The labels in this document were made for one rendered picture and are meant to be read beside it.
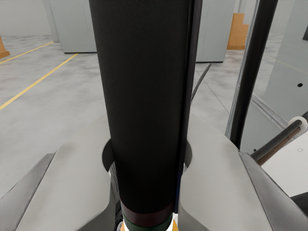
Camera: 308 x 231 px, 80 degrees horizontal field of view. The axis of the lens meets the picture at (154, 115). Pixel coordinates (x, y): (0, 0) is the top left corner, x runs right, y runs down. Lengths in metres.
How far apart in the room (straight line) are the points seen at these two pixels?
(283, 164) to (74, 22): 7.33
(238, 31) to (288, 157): 7.86
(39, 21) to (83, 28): 6.48
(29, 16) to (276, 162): 13.80
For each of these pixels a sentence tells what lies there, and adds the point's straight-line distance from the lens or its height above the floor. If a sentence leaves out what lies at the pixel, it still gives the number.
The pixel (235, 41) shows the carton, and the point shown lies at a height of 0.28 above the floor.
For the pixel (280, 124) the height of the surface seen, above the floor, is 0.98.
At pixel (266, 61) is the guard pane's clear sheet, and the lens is 1.35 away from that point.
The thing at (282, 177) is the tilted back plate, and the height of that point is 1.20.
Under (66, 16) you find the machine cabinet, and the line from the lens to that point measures 7.58.
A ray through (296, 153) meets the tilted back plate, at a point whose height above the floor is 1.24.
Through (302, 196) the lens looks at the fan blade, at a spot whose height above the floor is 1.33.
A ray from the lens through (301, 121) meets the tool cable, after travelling 0.38.
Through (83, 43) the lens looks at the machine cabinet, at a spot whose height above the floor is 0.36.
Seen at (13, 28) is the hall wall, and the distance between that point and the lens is 14.51.
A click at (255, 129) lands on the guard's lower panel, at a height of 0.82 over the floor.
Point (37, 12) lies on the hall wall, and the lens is 13.67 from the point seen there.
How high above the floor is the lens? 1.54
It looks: 31 degrees down
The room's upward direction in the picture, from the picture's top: straight up
